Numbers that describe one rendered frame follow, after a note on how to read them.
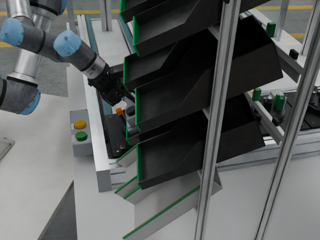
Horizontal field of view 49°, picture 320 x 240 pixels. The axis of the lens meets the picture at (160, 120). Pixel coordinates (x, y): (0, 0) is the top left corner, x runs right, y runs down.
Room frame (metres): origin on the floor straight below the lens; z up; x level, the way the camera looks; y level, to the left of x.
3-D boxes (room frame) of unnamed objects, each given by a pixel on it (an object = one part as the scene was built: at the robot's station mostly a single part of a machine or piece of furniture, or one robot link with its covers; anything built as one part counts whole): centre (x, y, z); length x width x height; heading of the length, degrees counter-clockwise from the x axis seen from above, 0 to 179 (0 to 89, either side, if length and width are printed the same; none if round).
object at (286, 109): (1.14, -0.42, 1.01); 0.24 x 0.24 x 0.13; 14
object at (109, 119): (1.02, 0.07, 0.96); 0.24 x 0.24 x 0.02; 14
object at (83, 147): (1.05, 0.30, 0.93); 0.21 x 0.07 x 0.06; 14
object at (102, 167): (1.25, 0.28, 0.91); 0.89 x 0.06 x 0.11; 14
